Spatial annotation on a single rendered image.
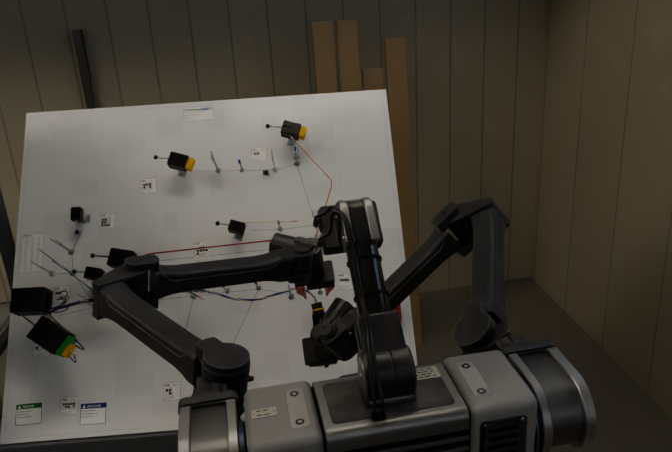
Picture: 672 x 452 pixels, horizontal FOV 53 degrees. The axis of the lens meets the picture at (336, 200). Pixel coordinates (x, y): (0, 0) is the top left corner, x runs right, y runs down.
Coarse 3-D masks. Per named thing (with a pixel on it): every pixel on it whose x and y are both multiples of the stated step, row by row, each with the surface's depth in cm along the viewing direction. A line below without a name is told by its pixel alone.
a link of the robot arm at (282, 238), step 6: (276, 234) 165; (282, 234) 166; (276, 240) 164; (282, 240) 164; (288, 240) 163; (270, 246) 163; (276, 246) 162; (282, 246) 161; (288, 246) 161; (300, 246) 157; (306, 246) 158; (312, 246) 158; (300, 252) 155; (306, 252) 155; (300, 282) 157
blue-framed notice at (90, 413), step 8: (80, 408) 189; (88, 408) 189; (96, 408) 189; (104, 408) 189; (80, 416) 188; (88, 416) 188; (96, 416) 188; (104, 416) 188; (80, 424) 187; (88, 424) 187; (96, 424) 187
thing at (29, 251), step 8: (24, 240) 204; (32, 240) 204; (40, 240) 204; (24, 248) 204; (32, 248) 204; (40, 248) 204; (24, 256) 203; (32, 256) 203; (40, 256) 203; (24, 264) 202; (32, 264) 202; (40, 264) 202
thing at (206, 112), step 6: (186, 108) 219; (192, 108) 219; (198, 108) 219; (204, 108) 219; (210, 108) 219; (186, 114) 219; (192, 114) 219; (198, 114) 219; (204, 114) 219; (210, 114) 219; (186, 120) 218; (192, 120) 218; (198, 120) 218
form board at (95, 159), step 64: (64, 128) 217; (128, 128) 217; (192, 128) 217; (256, 128) 217; (320, 128) 217; (384, 128) 218; (64, 192) 210; (128, 192) 210; (192, 192) 210; (256, 192) 210; (320, 192) 210; (384, 192) 210; (64, 256) 203; (192, 256) 203; (384, 256) 204; (64, 320) 197; (192, 320) 197; (256, 320) 197; (64, 384) 191; (128, 384) 191; (256, 384) 191
